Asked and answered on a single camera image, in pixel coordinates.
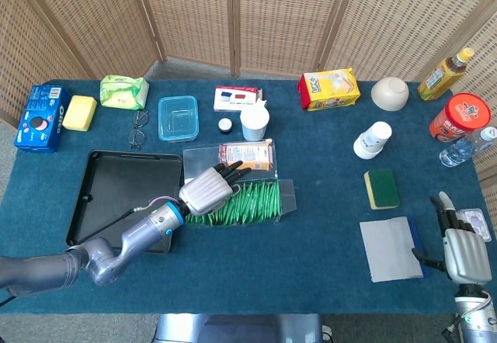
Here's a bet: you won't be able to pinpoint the blue Oreo box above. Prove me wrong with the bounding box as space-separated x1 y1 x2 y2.
14 84 72 154

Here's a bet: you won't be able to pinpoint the clear blue-lidded food container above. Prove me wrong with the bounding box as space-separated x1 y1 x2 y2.
157 95 200 144

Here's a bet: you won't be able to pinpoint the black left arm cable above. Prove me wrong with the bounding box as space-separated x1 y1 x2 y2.
68 198 179 249

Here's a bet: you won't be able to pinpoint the black plastic tray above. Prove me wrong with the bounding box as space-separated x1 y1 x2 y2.
64 149 184 254

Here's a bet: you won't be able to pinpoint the yellow red biscuit bag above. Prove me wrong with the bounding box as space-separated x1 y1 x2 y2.
297 67 361 112

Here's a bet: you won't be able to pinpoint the green yellow scouring sponge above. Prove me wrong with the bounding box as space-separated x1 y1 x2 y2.
363 169 401 210

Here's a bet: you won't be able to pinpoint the blue table cloth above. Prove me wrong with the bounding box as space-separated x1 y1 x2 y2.
0 78 497 315

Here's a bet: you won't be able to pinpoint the wicker folding screen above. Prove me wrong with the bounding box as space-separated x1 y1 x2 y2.
0 0 497 227

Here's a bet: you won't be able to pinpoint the beige bowl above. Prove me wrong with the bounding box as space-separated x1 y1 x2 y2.
370 77 410 113

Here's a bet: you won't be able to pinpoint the clear box of green packets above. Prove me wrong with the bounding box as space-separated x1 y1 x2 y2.
182 144 298 227

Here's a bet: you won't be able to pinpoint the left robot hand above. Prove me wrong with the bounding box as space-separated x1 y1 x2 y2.
178 160 252 217

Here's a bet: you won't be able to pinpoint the orange white small box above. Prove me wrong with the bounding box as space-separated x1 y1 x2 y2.
217 139 275 172

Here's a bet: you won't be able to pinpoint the pale blue plastic cup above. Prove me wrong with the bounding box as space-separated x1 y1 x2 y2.
239 100 270 142

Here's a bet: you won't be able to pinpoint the small clear blister pack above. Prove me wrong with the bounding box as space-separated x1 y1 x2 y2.
456 208 492 243

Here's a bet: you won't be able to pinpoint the clear water bottle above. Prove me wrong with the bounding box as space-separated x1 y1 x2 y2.
439 126 497 168

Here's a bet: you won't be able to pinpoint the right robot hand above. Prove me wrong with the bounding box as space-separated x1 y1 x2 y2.
411 190 493 286

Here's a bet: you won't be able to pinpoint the grey pad blue edge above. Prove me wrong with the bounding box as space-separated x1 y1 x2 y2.
359 216 428 284

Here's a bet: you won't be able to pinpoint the thin frame eyeglasses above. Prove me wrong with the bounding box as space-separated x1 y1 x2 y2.
128 109 150 151

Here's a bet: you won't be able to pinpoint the yellow tea drink bottle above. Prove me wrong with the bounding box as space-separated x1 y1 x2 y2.
417 47 475 102

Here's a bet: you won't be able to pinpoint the green tissue pack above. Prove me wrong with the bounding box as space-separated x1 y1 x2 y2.
99 74 151 111

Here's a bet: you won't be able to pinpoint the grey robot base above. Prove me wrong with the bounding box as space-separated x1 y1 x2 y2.
153 314 325 343

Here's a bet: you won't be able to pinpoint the plain yellow sponge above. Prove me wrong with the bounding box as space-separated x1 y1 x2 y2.
61 95 98 132

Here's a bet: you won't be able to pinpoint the white paper cup stack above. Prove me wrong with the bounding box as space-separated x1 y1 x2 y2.
353 120 393 161

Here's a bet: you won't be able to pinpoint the white box red blue print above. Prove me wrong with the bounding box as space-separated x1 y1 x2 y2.
213 85 268 113

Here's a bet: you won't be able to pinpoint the orange lidded canister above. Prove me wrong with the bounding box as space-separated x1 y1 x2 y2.
429 92 492 143

